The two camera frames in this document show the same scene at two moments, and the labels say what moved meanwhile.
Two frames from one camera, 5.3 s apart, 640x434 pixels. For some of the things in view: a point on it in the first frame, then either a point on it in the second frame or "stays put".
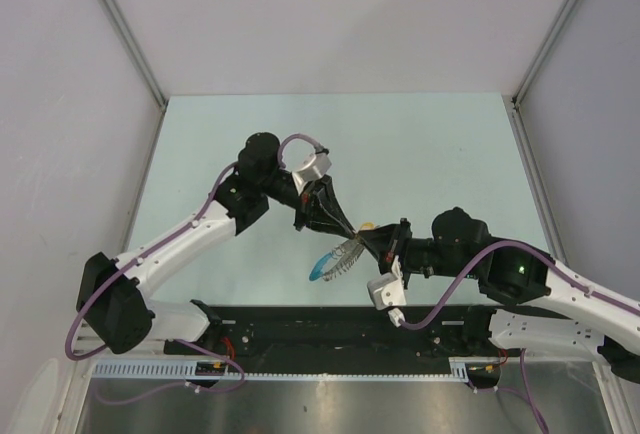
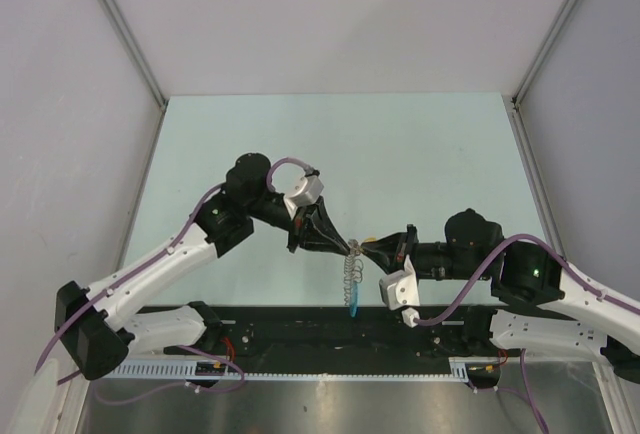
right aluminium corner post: x=512 y=101 stays put
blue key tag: x=317 y=270 to x=354 y=299
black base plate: x=349 y=333 stays put
